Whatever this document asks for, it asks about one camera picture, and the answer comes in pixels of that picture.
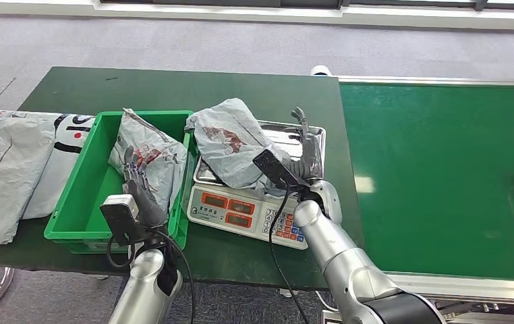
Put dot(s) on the dark green table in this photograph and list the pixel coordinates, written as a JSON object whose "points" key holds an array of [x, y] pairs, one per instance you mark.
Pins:
{"points": [[194, 89]]}

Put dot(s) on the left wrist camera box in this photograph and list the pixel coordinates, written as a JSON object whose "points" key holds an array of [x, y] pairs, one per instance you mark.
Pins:
{"points": [[118, 217]]}

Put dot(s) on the white parcel black print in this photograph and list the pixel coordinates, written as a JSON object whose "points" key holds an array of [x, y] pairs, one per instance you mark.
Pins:
{"points": [[60, 170]]}

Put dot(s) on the white electronic scale steel tray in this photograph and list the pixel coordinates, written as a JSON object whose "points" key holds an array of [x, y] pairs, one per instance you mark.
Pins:
{"points": [[239, 214]]}

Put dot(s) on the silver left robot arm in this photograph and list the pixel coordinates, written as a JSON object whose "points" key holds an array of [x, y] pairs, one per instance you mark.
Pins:
{"points": [[145, 286]]}

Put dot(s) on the large grey parcel red print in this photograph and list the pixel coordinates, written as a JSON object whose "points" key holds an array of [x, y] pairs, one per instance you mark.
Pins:
{"points": [[6, 179]]}

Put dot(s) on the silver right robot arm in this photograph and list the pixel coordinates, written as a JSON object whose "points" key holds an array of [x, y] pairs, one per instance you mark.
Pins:
{"points": [[346, 264]]}

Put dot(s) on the black window frame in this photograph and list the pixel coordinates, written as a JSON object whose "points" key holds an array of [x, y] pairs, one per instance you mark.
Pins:
{"points": [[221, 3]]}

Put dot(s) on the green plastic crate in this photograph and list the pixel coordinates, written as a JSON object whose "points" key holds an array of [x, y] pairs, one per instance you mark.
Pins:
{"points": [[87, 196]]}

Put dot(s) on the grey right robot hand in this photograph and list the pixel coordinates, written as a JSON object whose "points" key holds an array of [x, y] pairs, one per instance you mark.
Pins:
{"points": [[310, 156]]}

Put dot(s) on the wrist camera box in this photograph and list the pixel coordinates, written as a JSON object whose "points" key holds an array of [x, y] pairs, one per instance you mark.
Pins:
{"points": [[275, 167], [118, 217]]}

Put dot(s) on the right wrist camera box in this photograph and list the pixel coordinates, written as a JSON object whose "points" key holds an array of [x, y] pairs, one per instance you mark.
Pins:
{"points": [[275, 167]]}

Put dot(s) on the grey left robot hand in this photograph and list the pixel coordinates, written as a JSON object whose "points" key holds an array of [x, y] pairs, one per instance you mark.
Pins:
{"points": [[147, 205]]}

